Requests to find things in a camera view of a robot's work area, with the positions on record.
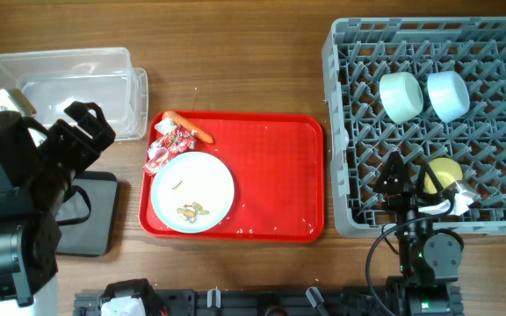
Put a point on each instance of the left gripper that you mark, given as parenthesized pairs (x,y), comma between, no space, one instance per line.
(85,151)

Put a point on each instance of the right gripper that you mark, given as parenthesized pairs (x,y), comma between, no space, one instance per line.
(401,197)

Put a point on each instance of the yellow cup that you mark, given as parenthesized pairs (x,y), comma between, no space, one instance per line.
(446,171)

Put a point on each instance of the mint green bowl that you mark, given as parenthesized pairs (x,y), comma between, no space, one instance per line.
(401,96)

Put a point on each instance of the light blue bowl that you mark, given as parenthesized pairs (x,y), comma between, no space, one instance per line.
(448,95)

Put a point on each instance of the red snack wrapper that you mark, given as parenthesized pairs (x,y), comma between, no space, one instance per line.
(175,140)

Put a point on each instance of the light blue plate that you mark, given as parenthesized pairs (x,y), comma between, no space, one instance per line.
(213,179)

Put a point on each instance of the orange carrot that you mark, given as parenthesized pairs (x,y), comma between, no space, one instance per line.
(188,125)

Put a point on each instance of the peanut shell scraps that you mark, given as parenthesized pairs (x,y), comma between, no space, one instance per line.
(187,197)

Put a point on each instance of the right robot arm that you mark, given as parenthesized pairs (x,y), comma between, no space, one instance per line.
(429,257)

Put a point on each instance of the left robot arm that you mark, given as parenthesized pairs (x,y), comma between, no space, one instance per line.
(38,167)

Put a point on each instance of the grey dishwasher rack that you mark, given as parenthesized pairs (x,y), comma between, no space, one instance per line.
(356,54)

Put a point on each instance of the clear plastic bin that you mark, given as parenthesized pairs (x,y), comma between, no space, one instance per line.
(52,80)

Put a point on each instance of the black plastic tray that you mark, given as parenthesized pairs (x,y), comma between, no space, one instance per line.
(91,238)

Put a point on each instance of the red serving tray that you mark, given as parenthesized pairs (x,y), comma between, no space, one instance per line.
(277,162)

